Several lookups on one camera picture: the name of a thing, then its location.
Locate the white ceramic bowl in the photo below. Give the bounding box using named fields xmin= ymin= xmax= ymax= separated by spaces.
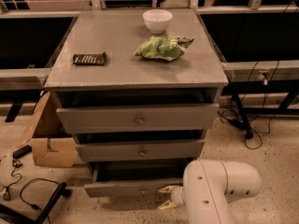
xmin=143 ymin=9 xmax=173 ymax=34

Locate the brown cardboard box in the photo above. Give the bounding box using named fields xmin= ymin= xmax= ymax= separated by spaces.
xmin=19 ymin=92 xmax=78 ymax=168

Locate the black power adapter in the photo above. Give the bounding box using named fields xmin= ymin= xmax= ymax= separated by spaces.
xmin=12 ymin=145 xmax=32 ymax=159

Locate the dark snack bar wrapper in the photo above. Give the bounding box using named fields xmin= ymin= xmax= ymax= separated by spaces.
xmin=73 ymin=52 xmax=107 ymax=65

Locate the black stand leg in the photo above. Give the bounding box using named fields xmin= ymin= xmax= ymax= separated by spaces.
xmin=232 ymin=93 xmax=253 ymax=139

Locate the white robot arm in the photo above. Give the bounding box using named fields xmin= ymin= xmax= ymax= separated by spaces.
xmin=159 ymin=160 xmax=262 ymax=224

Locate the black floor cables right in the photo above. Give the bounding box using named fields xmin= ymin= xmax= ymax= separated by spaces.
xmin=217 ymin=61 xmax=279 ymax=150

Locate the grey middle drawer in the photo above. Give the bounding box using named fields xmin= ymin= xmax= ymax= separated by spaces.
xmin=76 ymin=140 xmax=204 ymax=162

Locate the green chip bag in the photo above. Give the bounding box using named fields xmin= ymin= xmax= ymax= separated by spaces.
xmin=134 ymin=35 xmax=194 ymax=62

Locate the grey drawer cabinet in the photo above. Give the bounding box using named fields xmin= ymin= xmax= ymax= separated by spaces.
xmin=43 ymin=8 xmax=229 ymax=173

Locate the grey top drawer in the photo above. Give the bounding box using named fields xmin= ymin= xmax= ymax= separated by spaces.
xmin=57 ymin=104 xmax=219 ymax=133

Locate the grey bottom drawer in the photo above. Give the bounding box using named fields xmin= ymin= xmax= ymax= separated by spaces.
xmin=84 ymin=158 xmax=192 ymax=198

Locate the black floor cable left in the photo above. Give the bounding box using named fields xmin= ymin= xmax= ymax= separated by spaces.
xmin=0 ymin=159 xmax=62 ymax=211

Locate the grey drawer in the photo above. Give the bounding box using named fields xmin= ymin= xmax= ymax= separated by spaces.
xmin=84 ymin=158 xmax=192 ymax=198
xmin=57 ymin=104 xmax=219 ymax=133
xmin=76 ymin=140 xmax=204 ymax=162

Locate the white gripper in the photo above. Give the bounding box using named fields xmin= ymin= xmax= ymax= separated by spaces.
xmin=158 ymin=185 xmax=185 ymax=210

